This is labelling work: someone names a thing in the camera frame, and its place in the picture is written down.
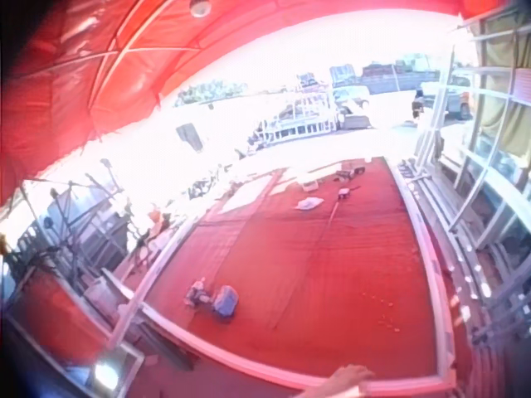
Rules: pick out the pale blue crumpled bag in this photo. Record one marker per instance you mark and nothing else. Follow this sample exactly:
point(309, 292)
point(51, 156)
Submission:
point(226, 301)

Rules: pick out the person's right fingers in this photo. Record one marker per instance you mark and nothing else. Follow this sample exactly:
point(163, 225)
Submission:
point(365, 372)

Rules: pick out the glass shopfront with white frames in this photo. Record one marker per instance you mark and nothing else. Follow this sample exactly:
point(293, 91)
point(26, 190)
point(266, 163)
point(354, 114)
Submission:
point(498, 124)

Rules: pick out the long thin metal strip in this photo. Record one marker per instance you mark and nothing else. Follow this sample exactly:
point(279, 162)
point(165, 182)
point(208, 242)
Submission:
point(332, 215)

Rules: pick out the heap of dark tools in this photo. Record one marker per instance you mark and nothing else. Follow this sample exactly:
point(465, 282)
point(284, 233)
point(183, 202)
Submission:
point(350, 171)

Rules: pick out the white pickup truck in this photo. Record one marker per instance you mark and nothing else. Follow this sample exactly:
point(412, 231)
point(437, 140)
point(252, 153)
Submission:
point(452, 94)

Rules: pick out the blue cargo truck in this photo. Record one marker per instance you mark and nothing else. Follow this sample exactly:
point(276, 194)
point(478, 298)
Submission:
point(396, 76)

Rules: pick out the glass pane in white frame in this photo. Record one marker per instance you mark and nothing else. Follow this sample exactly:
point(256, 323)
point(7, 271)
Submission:
point(112, 367)

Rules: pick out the person's right hand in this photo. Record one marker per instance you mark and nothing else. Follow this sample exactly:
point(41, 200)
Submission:
point(346, 378)

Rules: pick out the large white window frame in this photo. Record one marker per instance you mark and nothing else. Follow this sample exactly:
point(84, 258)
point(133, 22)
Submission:
point(419, 257)

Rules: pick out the rack of white window frames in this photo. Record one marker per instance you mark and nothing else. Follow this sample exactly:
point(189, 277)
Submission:
point(298, 114)

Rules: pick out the small black hand tool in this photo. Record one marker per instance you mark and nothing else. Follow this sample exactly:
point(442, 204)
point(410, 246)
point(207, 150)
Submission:
point(343, 192)

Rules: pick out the stack of white frame profiles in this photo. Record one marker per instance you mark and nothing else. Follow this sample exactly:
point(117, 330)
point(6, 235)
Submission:
point(460, 257)

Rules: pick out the scattered small screws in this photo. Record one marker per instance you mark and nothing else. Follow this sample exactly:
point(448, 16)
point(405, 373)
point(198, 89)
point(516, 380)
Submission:
point(386, 312)

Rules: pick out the small white box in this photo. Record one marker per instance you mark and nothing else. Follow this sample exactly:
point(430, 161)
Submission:
point(309, 185)

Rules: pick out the red carpet table cover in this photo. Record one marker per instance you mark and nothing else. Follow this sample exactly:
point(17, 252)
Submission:
point(307, 269)

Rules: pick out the red canopy tent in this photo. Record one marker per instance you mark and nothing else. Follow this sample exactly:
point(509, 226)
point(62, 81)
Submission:
point(95, 70)

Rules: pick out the grey metal workshop machine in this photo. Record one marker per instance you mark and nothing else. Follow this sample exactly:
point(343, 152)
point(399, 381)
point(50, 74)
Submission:
point(83, 226)

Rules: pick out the white car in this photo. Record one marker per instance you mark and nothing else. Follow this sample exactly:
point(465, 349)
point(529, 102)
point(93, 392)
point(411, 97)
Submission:
point(352, 98)

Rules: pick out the hanging light bulb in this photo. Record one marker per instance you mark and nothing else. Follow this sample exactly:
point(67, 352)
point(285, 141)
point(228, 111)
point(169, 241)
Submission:
point(200, 7)

